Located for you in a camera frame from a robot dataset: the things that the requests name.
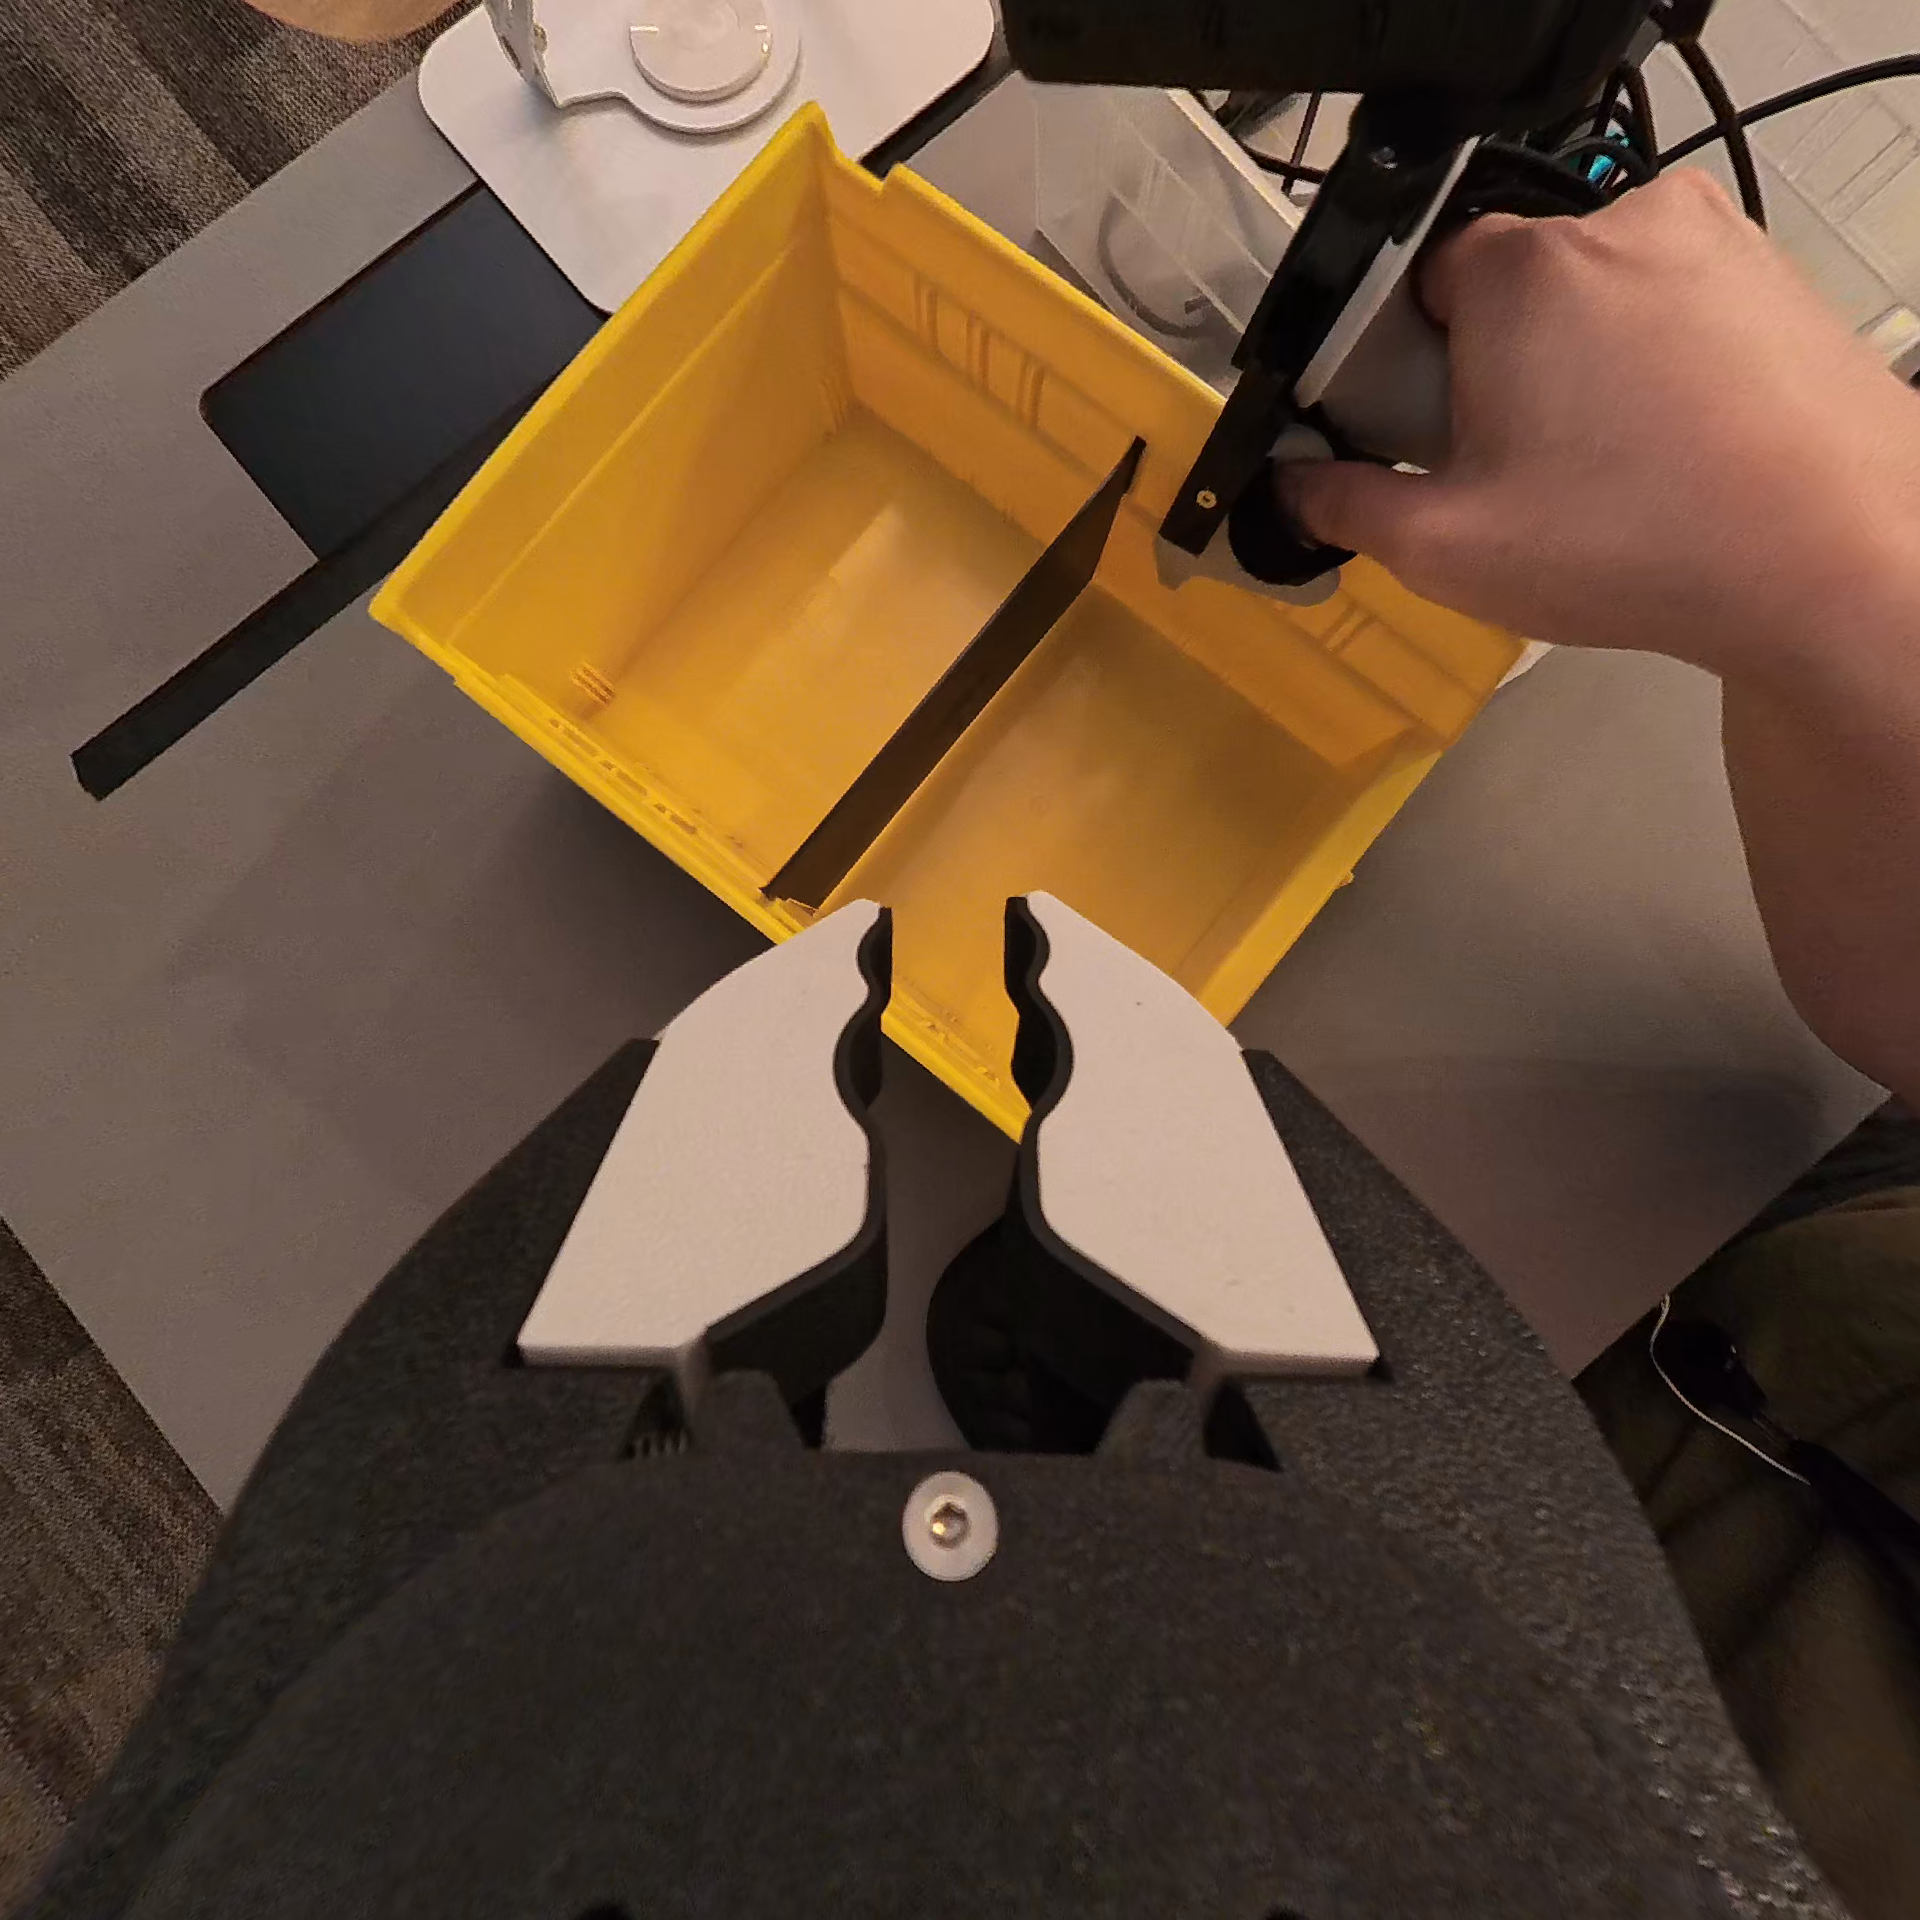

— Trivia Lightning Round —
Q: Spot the clear plastic bin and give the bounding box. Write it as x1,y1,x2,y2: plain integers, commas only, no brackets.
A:
1033,74,1387,338

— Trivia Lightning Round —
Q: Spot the dark flat desk mat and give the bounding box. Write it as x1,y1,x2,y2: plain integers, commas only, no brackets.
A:
73,178,618,802

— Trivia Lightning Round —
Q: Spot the thick black hub cable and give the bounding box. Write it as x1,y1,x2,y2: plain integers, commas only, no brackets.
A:
1544,0,1920,226

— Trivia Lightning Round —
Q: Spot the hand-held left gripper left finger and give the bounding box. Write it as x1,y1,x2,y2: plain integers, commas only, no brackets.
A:
513,899,898,1453

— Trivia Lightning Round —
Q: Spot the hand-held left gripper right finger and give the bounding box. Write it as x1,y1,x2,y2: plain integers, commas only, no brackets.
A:
1003,890,1387,1453

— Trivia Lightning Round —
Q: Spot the yellow plastic bin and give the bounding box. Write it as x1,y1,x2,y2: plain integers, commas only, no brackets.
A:
370,103,1536,1138

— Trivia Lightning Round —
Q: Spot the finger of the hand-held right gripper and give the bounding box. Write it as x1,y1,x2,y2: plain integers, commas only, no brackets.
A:
1152,134,1479,571

